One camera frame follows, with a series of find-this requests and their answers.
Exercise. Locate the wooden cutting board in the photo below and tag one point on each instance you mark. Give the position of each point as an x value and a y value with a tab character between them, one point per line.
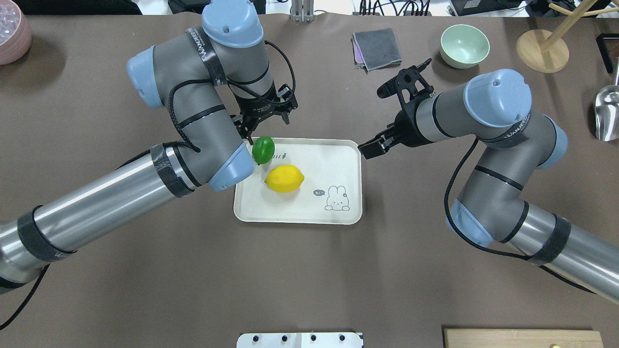
497	338

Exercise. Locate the mint green bowl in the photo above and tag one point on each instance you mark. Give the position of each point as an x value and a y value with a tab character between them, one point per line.
463	46

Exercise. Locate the grey folded cloth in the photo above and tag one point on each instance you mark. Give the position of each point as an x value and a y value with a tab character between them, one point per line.
375	49

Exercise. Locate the yellow lemon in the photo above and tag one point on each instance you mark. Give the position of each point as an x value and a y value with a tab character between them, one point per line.
284	178

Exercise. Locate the metal scoop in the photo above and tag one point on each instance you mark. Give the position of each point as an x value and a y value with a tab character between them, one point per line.
607	111

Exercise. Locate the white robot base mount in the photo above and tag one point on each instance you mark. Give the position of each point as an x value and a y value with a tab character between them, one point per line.
336	339

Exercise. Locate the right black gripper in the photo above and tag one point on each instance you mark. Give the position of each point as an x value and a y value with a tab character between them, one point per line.
405	131

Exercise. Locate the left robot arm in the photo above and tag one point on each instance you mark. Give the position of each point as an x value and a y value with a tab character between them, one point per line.
216	82

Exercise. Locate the pink bowl with ice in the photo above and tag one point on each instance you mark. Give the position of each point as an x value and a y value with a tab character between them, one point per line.
15	33

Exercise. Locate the green lime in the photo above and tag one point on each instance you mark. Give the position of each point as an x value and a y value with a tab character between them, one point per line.
263	150

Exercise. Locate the white rabbit tray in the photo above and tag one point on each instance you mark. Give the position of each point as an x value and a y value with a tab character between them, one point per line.
331	192

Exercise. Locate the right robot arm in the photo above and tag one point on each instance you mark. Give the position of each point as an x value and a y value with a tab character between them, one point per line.
489	214

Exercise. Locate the aluminium frame post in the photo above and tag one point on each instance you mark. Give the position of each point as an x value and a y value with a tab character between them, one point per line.
302	11

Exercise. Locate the wooden mug tree stand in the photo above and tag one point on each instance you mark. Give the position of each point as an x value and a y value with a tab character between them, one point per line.
544	51

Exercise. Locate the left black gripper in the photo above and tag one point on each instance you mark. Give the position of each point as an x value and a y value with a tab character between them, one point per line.
255	107

